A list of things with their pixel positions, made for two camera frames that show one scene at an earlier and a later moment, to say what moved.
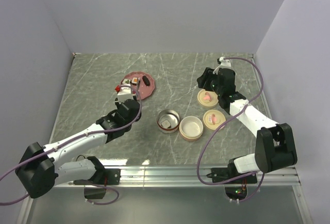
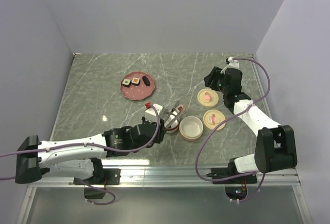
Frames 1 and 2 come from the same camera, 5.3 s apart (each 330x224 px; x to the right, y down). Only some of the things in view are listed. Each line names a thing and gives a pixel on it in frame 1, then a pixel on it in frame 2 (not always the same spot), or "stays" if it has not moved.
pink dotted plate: (141, 91) stays
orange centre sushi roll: (134, 81) stays
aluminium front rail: (183, 177) stays
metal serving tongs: (137, 90) -> (175, 113)
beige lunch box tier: (191, 128) stays
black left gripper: (117, 103) -> (162, 131)
